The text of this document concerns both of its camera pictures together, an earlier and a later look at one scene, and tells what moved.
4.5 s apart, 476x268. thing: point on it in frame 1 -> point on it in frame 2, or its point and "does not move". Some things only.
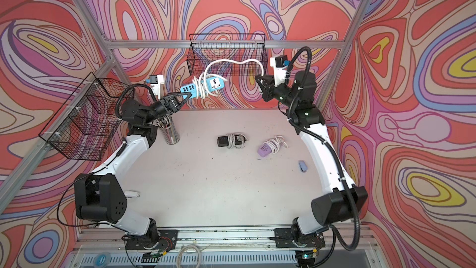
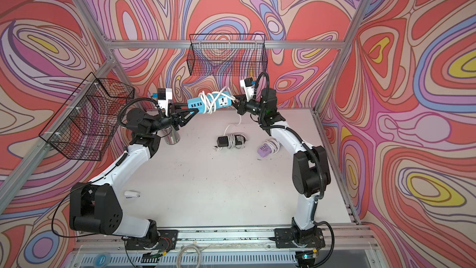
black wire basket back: [227, 54] does not move
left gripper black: [168, 106] -> [176, 119]
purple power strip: [269, 147] does not move
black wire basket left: [84, 126] does not move
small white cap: [129, 194] does not move
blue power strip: [213, 83] -> [210, 101]
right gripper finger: [262, 87] -> [238, 108]
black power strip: [231, 141] does not move
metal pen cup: [167, 126] does not move
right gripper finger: [268, 77] -> [241, 97]
